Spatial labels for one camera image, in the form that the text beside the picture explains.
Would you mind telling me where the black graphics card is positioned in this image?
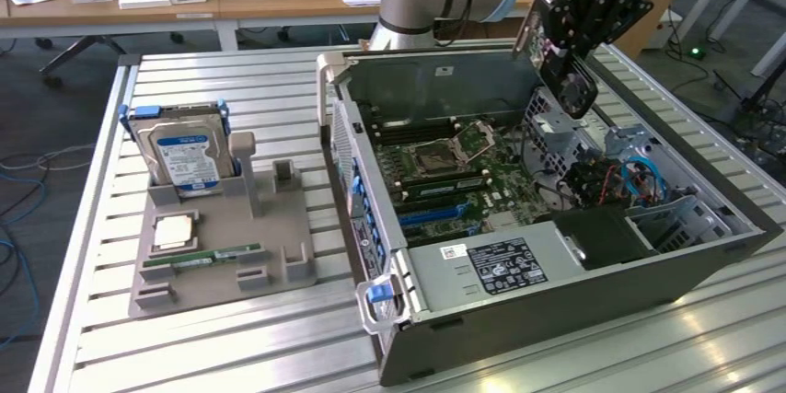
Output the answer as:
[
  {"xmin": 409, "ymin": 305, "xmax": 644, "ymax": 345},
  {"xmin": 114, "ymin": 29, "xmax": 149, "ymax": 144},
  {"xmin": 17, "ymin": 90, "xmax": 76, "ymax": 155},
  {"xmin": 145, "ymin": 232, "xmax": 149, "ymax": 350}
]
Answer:
[{"xmin": 511, "ymin": 0, "xmax": 601, "ymax": 121}]

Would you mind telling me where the silver perforated disk bay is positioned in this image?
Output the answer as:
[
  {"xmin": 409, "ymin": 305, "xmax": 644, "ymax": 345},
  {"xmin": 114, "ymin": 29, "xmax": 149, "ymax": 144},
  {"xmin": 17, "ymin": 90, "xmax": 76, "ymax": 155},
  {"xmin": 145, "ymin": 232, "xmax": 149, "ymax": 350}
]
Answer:
[{"xmin": 520, "ymin": 84, "xmax": 615, "ymax": 182}]

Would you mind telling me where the CPU socket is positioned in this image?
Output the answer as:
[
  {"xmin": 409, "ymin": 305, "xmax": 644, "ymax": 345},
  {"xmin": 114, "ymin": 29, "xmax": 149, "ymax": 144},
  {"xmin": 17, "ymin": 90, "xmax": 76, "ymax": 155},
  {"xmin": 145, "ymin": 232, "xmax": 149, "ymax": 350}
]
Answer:
[{"xmin": 407, "ymin": 138, "xmax": 469, "ymax": 174}]

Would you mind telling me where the green motherboard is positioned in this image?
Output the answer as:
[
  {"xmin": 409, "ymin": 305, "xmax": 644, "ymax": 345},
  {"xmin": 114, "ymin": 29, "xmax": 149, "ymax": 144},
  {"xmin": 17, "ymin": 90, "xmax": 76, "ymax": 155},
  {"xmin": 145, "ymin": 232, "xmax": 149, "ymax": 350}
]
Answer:
[{"xmin": 365, "ymin": 105, "xmax": 557, "ymax": 249}]

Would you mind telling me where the labelled green RAM stick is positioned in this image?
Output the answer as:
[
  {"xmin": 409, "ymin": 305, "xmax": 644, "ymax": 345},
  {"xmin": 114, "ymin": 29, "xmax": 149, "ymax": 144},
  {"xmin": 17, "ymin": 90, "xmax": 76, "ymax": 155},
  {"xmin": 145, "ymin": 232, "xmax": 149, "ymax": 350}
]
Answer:
[{"xmin": 401, "ymin": 175, "xmax": 491, "ymax": 200}]

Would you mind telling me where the silver slanted disk bay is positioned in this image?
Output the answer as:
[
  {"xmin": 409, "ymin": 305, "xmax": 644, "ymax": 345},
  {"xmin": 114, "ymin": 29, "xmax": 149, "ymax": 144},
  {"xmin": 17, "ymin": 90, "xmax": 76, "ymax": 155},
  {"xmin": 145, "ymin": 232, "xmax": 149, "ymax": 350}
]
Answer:
[{"xmin": 624, "ymin": 193, "xmax": 735, "ymax": 254}]

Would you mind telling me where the blue expansion slot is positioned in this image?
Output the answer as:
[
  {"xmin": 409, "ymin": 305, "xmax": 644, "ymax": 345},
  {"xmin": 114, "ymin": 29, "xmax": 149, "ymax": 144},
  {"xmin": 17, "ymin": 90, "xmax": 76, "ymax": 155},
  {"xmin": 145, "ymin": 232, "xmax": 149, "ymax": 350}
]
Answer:
[{"xmin": 396, "ymin": 205, "xmax": 471, "ymax": 228}]

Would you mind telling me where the grey power supply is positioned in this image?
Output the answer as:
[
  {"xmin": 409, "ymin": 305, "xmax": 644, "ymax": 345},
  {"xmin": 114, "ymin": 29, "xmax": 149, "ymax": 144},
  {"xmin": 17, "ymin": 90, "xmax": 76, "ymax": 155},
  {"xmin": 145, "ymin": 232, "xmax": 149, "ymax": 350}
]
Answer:
[{"xmin": 404, "ymin": 221, "xmax": 585, "ymax": 314}]

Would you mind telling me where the open dark PC case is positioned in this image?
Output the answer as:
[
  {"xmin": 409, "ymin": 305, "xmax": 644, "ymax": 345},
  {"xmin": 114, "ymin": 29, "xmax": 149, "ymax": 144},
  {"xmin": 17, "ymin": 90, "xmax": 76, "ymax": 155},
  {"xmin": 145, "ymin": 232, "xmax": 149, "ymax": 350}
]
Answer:
[{"xmin": 314, "ymin": 37, "xmax": 786, "ymax": 387}]

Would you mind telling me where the flat white box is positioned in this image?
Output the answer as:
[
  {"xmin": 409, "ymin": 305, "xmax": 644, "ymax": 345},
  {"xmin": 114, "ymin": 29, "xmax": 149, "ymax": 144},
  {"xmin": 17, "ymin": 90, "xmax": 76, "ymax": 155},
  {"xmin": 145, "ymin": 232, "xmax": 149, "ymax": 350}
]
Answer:
[{"xmin": 116, "ymin": 0, "xmax": 173, "ymax": 11}]

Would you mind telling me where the hard disk in blue caddy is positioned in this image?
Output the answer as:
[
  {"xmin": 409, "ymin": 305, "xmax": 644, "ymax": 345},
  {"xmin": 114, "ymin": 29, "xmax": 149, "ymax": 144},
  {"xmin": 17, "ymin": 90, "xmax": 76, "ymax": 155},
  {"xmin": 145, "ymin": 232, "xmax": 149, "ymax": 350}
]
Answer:
[{"xmin": 116, "ymin": 98, "xmax": 232, "ymax": 202}]

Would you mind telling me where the silver CPU chip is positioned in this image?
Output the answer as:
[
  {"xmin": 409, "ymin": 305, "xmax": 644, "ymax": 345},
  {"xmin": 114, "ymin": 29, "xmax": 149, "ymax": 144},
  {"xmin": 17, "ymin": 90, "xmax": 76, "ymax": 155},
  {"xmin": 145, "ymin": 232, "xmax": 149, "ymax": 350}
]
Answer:
[{"xmin": 150, "ymin": 215, "xmax": 194, "ymax": 250}]

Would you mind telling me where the black office chair base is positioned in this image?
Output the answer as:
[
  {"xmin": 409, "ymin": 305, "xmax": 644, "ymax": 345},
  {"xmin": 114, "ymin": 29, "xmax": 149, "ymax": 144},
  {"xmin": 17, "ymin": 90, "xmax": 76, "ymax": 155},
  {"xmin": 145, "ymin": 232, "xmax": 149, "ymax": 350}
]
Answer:
[{"xmin": 36, "ymin": 33, "xmax": 133, "ymax": 89}]

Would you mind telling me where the grey parts rack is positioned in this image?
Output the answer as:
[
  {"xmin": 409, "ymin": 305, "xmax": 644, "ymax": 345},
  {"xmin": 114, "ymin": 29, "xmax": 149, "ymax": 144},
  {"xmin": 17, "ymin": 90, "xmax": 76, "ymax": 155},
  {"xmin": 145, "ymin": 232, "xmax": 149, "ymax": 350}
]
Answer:
[{"xmin": 125, "ymin": 132, "xmax": 318, "ymax": 320}]

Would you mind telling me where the white desk frame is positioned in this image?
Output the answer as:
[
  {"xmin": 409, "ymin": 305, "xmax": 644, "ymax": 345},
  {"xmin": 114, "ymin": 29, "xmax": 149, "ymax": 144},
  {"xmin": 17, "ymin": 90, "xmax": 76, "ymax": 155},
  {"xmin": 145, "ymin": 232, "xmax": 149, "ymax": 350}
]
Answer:
[{"xmin": 667, "ymin": 0, "xmax": 786, "ymax": 77}]

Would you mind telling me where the blue data wire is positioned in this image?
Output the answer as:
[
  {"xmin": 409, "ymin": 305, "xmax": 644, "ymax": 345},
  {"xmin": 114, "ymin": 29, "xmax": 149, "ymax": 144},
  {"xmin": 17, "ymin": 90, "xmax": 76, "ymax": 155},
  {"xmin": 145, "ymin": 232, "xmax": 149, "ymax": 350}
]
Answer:
[{"xmin": 615, "ymin": 157, "xmax": 671, "ymax": 208}]

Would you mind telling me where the red wire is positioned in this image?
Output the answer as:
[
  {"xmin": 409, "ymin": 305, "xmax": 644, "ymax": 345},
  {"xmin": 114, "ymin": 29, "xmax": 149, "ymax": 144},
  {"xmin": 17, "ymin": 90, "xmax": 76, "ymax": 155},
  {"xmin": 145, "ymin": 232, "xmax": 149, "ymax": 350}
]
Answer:
[{"xmin": 603, "ymin": 161, "xmax": 623, "ymax": 204}]

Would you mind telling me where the grey floor cable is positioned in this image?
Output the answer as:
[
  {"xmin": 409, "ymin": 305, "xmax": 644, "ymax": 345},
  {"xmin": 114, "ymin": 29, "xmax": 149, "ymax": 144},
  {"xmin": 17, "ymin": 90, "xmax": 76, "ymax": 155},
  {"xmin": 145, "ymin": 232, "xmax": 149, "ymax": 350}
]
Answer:
[{"xmin": 0, "ymin": 144, "xmax": 93, "ymax": 173}]

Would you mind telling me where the blue floor cable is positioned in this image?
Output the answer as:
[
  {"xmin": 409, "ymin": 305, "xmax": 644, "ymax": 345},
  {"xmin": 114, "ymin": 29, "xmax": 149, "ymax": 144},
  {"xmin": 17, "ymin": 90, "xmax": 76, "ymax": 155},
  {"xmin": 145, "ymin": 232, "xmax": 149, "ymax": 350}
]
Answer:
[{"xmin": 0, "ymin": 170, "xmax": 49, "ymax": 349}]

